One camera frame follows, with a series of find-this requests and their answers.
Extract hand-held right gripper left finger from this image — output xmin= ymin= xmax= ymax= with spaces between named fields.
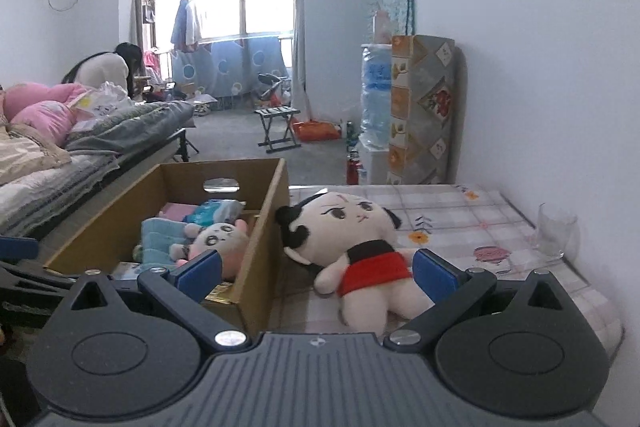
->
xmin=70 ymin=248 xmax=248 ymax=350

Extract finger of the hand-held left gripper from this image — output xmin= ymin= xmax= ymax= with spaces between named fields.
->
xmin=0 ymin=261 xmax=76 ymax=308
xmin=0 ymin=236 xmax=40 ymax=264

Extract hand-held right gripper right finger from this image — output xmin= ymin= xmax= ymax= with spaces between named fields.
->
xmin=382 ymin=248 xmax=566 ymax=350

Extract gold box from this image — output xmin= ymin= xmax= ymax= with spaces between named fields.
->
xmin=202 ymin=282 xmax=238 ymax=305

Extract pink plush toy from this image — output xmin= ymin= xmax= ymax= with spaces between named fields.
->
xmin=169 ymin=219 xmax=251 ymax=283

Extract brown cardboard box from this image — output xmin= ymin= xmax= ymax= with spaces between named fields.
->
xmin=42 ymin=158 xmax=291 ymax=338

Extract big-headed black-haired plush doll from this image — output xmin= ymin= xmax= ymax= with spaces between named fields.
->
xmin=275 ymin=191 xmax=436 ymax=334

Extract light blue towel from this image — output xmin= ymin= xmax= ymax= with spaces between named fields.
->
xmin=132 ymin=217 xmax=193 ymax=265

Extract blue printed packet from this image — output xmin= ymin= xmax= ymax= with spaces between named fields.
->
xmin=182 ymin=199 xmax=246 ymax=225

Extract pink sponge block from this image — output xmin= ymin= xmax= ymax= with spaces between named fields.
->
xmin=160 ymin=202 xmax=201 ymax=222

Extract checkered tablecloth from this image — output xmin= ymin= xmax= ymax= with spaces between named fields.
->
xmin=272 ymin=183 xmax=623 ymax=358

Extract white water dispenser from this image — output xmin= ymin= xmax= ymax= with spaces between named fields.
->
xmin=356 ymin=137 xmax=391 ymax=185

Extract clear glass cup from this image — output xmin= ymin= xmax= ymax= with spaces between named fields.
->
xmin=531 ymin=202 xmax=578 ymax=260

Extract pink pillow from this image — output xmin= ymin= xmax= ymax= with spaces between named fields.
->
xmin=10 ymin=101 xmax=76 ymax=148
xmin=2 ymin=82 xmax=93 ymax=120

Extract grey flower-tile folded mattress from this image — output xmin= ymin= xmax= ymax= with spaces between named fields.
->
xmin=387 ymin=34 xmax=456 ymax=185

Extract grey blanket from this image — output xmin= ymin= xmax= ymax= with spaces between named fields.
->
xmin=65 ymin=99 xmax=196 ymax=158

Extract clear plastic bag with papers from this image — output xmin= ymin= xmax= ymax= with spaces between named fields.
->
xmin=67 ymin=81 xmax=133 ymax=122

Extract folding stool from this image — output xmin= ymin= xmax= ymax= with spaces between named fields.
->
xmin=254 ymin=106 xmax=301 ymax=152

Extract orange bag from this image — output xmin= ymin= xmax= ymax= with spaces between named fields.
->
xmin=291 ymin=119 xmax=342 ymax=142

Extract plastic-wrapped blue water jug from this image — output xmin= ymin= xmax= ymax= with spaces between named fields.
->
xmin=360 ymin=44 xmax=393 ymax=148

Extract red tricycle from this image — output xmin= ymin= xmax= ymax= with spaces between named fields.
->
xmin=257 ymin=73 xmax=293 ymax=108

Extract blue circle-print cloth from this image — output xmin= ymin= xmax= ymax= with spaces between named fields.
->
xmin=170 ymin=36 xmax=281 ymax=100

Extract hanging clothes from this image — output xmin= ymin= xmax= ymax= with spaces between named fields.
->
xmin=171 ymin=0 xmax=203 ymax=52

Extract pink white carton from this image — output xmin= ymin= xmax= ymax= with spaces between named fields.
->
xmin=372 ymin=9 xmax=393 ymax=45

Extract white curtain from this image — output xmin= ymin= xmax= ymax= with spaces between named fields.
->
xmin=292 ymin=0 xmax=308 ymax=120

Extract metal frame bed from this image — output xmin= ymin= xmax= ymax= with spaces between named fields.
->
xmin=0 ymin=99 xmax=198 ymax=253

